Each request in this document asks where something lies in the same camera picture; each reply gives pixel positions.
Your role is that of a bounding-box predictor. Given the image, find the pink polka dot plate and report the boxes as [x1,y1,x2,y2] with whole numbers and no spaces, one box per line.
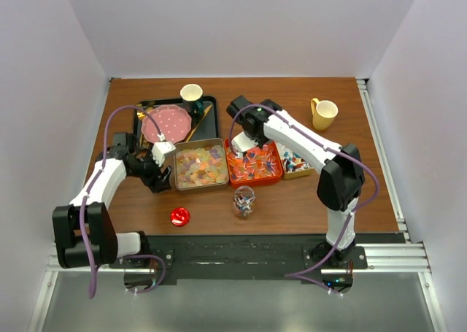
[141,104,192,144]

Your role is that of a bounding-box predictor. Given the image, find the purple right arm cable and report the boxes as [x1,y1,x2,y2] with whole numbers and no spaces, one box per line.
[228,104,380,295]

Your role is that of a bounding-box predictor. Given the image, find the brown tin of gummies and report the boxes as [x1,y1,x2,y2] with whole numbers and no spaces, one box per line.
[174,138,229,193]

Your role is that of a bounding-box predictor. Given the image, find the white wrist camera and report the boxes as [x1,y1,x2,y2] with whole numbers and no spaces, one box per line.
[151,141,176,166]
[231,132,258,153]

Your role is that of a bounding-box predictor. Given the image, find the black rectangular tray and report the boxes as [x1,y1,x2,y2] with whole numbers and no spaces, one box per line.
[133,96,220,148]

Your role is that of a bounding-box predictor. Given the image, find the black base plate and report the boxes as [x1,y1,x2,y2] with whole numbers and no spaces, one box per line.
[108,233,368,287]

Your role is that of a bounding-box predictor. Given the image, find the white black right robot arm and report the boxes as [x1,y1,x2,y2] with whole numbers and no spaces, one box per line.
[226,96,365,269]

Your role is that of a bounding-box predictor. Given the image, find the aluminium frame rail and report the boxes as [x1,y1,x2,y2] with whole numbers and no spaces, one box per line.
[46,243,431,273]

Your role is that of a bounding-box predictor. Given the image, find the gold fork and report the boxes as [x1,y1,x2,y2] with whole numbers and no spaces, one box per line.
[136,104,145,121]

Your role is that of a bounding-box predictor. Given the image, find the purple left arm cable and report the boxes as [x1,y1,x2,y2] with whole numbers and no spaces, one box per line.
[80,105,167,299]

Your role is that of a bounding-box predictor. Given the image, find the gold tin of lollipops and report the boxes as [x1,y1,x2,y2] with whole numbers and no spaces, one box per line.
[275,142,314,179]

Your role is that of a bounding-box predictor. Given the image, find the dark green white mug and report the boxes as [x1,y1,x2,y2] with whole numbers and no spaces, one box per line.
[180,84,204,117]

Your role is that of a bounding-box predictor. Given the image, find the orange tin of lollipops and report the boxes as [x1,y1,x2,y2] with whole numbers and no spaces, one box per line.
[224,139,283,188]

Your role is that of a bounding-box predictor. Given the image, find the clear glass jar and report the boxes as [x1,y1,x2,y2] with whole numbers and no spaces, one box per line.
[233,185,256,220]

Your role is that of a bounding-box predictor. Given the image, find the gold knife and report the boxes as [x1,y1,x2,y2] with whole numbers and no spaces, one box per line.
[185,105,212,142]

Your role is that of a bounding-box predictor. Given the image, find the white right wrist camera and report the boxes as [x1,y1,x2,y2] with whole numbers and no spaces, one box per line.
[231,132,258,153]

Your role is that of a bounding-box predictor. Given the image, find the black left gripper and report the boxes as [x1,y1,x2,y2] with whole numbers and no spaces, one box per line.
[128,147,171,193]

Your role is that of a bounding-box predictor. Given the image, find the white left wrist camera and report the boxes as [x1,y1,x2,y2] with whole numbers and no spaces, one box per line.
[151,141,176,166]

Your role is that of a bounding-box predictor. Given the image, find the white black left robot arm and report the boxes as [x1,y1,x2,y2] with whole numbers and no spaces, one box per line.
[52,133,175,269]

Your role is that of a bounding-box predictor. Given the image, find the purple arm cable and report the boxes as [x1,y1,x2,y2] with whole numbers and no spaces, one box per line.
[80,105,167,299]
[228,104,380,295]

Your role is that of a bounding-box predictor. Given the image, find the yellow mug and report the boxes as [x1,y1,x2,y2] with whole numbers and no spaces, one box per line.
[310,98,339,131]

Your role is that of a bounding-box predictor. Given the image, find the red jar lid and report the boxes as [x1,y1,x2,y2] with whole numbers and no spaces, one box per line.
[170,207,190,227]

